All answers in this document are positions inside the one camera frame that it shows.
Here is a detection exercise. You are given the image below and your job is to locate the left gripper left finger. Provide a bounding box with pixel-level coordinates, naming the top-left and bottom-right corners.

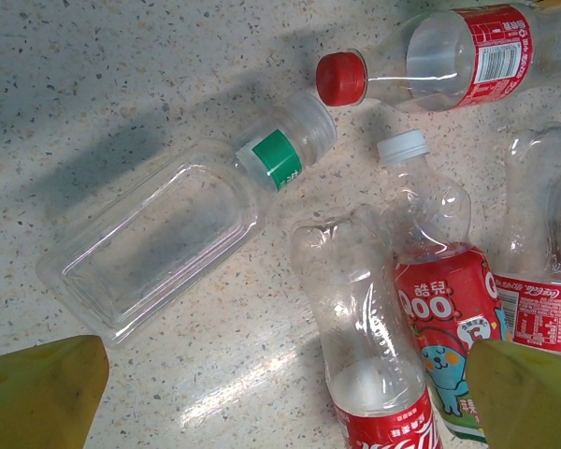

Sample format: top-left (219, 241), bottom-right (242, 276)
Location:
top-left (0, 334), bottom-right (110, 449)

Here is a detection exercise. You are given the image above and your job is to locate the Qoo bottle white cap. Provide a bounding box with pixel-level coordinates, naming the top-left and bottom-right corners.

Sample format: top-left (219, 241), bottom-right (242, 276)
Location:
top-left (376, 129), bottom-right (515, 443)

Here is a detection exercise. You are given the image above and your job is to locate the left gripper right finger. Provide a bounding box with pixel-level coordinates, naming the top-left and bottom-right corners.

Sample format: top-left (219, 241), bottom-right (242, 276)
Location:
top-left (465, 339), bottom-right (561, 449)

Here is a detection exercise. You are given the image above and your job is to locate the clear cola bottle red label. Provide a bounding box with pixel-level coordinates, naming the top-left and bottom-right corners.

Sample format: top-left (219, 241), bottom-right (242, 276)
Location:
top-left (289, 204), bottom-right (443, 449)
top-left (493, 122), bottom-right (561, 359)

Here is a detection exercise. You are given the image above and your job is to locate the square clear bottle green label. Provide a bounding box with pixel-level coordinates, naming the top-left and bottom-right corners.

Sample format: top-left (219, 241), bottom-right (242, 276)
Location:
top-left (35, 91), bottom-right (338, 350)

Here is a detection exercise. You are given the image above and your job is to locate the clear bottle red cap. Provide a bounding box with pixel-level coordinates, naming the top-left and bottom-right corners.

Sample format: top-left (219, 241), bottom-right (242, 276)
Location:
top-left (315, 2), bottom-right (561, 114)

